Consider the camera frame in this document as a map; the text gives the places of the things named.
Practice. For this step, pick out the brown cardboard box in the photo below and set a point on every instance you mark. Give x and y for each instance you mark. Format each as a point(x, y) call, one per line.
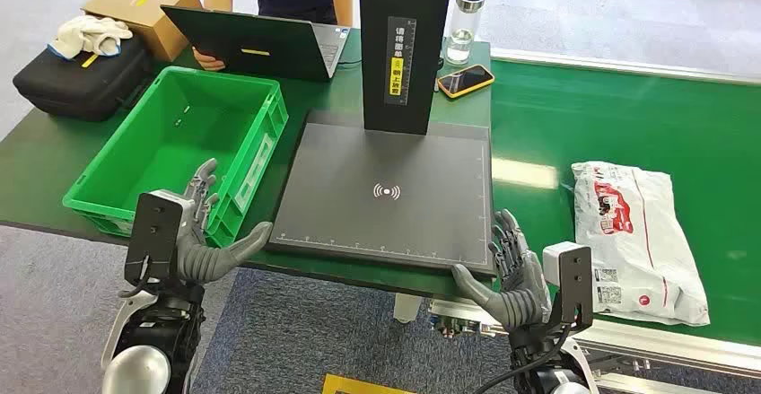
point(148, 17)

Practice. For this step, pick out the black scanner base plate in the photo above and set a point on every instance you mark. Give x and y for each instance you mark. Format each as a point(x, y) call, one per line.
point(356, 213)

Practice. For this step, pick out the glass water bottle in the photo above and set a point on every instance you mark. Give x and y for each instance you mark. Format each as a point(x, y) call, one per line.
point(462, 28)

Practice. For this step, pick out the black carrying case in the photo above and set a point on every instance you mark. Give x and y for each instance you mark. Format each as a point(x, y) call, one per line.
point(77, 88)

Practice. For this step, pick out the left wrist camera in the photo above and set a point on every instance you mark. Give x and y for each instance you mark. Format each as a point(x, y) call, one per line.
point(151, 237)

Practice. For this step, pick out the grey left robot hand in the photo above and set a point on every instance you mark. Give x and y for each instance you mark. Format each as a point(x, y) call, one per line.
point(196, 260)

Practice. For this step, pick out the white work gloves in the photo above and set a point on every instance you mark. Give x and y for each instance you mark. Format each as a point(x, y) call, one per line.
point(89, 34)

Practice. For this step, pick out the white plastic mailer package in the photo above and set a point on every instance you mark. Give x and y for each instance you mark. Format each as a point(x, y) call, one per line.
point(642, 242)

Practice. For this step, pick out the smartphone with orange case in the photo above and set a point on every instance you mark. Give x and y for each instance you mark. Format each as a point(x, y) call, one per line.
point(465, 80)

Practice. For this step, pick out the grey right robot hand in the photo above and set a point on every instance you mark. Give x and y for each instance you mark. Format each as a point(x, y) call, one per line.
point(523, 296)

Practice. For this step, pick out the black laptop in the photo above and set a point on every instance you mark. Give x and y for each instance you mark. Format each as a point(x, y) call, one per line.
point(255, 40)

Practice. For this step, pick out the person's right hand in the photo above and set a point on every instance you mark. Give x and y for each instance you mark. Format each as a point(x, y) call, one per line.
point(209, 63)

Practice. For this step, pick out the green plastic crate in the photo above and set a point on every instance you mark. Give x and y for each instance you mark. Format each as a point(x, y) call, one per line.
point(172, 135)

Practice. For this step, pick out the white table leg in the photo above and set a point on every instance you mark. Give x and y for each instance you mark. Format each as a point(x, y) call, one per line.
point(407, 309)

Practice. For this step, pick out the aluminium conveyor side rail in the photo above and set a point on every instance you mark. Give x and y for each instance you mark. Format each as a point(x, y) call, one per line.
point(684, 350)
point(594, 64)

